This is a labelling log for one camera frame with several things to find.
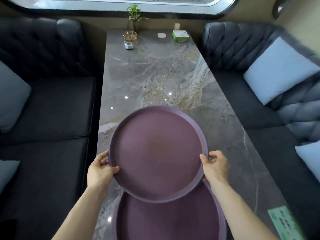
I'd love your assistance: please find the person's left hand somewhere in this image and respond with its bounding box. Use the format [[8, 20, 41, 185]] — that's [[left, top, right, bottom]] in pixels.
[[87, 150, 120, 195]]

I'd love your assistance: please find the person's right hand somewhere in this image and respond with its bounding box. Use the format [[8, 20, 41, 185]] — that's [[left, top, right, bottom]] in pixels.
[[199, 150, 231, 186]]

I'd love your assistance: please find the round purple tray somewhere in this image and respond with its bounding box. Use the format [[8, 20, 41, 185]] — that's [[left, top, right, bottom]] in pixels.
[[114, 181, 227, 240], [108, 105, 209, 204]]

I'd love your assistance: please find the person's right forearm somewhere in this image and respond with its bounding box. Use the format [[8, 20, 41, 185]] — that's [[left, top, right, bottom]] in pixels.
[[209, 178, 279, 240]]

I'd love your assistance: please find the person's left forearm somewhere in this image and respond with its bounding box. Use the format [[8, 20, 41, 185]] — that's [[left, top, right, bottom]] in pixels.
[[51, 186, 110, 240]]

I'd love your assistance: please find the black tufted leather sofa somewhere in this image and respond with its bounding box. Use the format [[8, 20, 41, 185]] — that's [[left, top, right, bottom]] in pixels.
[[0, 17, 97, 240], [201, 21, 320, 240]]

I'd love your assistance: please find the green table sticker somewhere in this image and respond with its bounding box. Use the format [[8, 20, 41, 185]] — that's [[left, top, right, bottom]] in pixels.
[[267, 206, 307, 240]]

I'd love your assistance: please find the light blue cushion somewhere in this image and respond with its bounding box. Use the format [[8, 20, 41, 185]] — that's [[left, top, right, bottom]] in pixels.
[[0, 160, 20, 195], [0, 60, 32, 134], [243, 36, 320, 106], [295, 140, 320, 183]]

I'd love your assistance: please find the grey marble table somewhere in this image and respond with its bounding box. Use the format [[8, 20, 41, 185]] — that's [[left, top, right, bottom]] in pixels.
[[92, 28, 308, 240]]

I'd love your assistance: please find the green tissue box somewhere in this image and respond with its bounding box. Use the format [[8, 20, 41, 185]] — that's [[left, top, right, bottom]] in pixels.
[[172, 30, 190, 43]]

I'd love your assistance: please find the clear glass ashtray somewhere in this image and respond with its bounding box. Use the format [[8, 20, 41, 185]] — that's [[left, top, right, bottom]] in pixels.
[[122, 30, 138, 43]]

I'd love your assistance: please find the green plant in glass vase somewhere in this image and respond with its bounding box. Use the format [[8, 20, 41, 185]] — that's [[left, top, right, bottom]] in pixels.
[[126, 4, 148, 33]]

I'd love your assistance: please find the large rounded silver window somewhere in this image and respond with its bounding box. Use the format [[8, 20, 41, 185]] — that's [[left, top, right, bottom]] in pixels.
[[4, 0, 242, 15]]

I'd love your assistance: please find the rounded dark side window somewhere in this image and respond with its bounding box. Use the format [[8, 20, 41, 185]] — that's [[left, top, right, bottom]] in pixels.
[[272, 0, 295, 20]]

